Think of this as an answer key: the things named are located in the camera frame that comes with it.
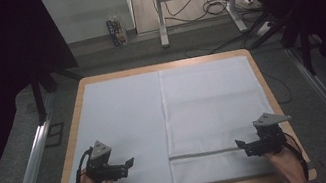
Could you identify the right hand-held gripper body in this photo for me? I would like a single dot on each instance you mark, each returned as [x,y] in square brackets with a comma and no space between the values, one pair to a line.
[272,135]

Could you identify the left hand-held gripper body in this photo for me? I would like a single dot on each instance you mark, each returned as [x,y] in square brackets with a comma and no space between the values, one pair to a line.
[100,156]

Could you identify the white mesh laundry bag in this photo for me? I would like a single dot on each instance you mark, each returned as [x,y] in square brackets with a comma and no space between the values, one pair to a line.
[215,112]

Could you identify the person's right hand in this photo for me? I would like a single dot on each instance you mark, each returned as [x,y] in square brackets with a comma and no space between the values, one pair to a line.
[286,164]

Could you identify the white table cover sheet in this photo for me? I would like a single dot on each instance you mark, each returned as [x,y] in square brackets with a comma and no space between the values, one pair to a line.
[123,129]

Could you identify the black metal stand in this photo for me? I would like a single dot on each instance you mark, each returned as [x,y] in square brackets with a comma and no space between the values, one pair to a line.
[303,43]
[39,96]

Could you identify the pack of bottles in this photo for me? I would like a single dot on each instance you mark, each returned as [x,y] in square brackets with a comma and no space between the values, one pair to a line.
[117,32]

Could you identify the white power strip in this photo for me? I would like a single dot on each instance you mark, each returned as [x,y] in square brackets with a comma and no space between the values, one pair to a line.
[251,1]

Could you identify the white board panel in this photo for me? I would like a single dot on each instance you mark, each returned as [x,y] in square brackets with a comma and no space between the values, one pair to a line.
[88,13]

